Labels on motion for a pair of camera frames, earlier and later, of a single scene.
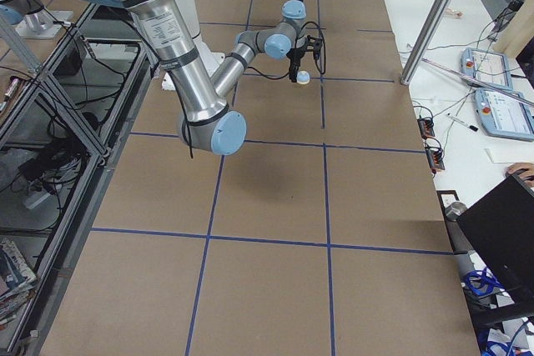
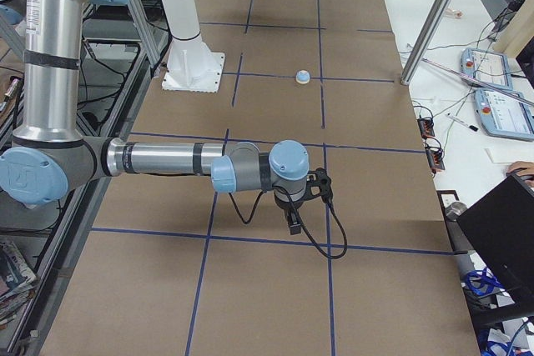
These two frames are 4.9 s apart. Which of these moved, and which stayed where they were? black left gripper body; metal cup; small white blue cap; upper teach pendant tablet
Moved: black left gripper body
Stayed: upper teach pendant tablet; small white blue cap; metal cup
